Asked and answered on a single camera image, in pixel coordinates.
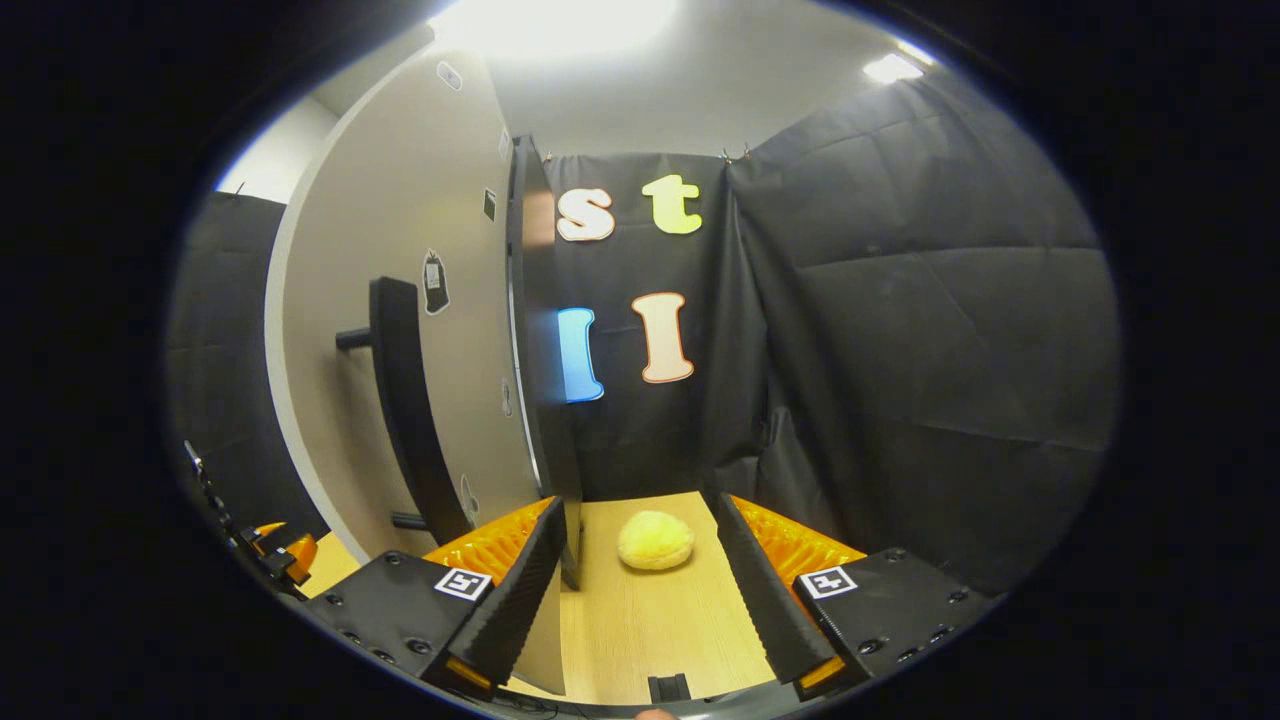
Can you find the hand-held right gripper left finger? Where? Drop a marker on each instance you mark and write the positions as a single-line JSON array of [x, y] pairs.
[[515, 600]]

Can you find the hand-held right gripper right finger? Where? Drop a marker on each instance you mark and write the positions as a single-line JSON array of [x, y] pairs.
[[765, 600]]

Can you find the ceiling light panel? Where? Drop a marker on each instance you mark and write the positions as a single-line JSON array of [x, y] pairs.
[[893, 68], [550, 25]]

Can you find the yellow plush ball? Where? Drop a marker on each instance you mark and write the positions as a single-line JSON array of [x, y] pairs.
[[655, 540]]

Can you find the light grey cabinet door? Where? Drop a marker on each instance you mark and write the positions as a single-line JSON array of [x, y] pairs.
[[420, 180]]

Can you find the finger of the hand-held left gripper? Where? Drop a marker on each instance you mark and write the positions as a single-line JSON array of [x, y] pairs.
[[298, 560], [265, 532]]

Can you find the black backdrop cloth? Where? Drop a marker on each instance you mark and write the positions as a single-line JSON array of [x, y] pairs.
[[900, 300]]

